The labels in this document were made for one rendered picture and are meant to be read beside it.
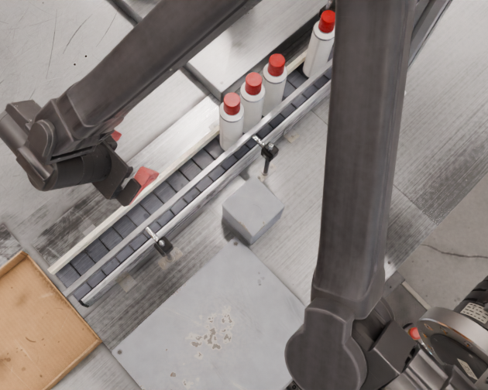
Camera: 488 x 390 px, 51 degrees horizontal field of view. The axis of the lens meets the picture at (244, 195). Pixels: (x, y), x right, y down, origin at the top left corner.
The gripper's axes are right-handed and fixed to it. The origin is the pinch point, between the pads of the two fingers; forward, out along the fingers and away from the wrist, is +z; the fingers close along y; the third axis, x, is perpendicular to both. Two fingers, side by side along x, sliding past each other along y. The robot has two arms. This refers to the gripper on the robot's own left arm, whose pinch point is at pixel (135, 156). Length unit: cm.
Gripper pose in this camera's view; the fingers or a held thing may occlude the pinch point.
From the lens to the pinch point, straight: 85.8
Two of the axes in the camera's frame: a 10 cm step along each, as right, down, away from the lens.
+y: -6.9, -6.9, 2.2
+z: 4.4, -1.6, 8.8
